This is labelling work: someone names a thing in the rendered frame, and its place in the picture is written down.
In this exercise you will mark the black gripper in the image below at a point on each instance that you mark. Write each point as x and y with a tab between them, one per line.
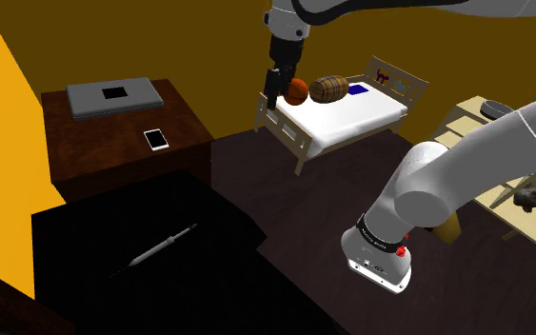
286	52

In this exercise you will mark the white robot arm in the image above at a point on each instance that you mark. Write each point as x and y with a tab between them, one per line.
453	171

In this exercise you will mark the orange basketball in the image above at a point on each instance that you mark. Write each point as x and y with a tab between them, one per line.
298	92

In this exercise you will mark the brown wooden barrel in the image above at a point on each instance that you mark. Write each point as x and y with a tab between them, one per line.
329	89

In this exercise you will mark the beige bed with white mattress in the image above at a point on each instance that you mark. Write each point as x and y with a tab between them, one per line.
341	118

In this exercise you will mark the blue pillow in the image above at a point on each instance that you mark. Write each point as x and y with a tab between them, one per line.
358	88

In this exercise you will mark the white smartphone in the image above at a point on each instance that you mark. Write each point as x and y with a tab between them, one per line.
156	139

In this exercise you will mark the dark brown wooden nightstand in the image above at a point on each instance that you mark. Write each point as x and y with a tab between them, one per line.
109	153

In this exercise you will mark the grey closed laptop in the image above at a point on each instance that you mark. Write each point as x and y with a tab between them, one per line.
86	104

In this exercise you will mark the grey soldering iron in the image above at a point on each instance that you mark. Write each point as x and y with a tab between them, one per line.
158	248

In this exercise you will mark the black table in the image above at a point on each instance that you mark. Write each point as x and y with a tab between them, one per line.
109	218

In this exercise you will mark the grey bowl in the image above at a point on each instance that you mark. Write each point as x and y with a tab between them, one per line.
495	109

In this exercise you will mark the brown lumpy object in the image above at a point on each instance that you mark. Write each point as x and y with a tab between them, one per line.
528	198

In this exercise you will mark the beige wooden desk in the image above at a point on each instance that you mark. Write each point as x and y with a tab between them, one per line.
532	222

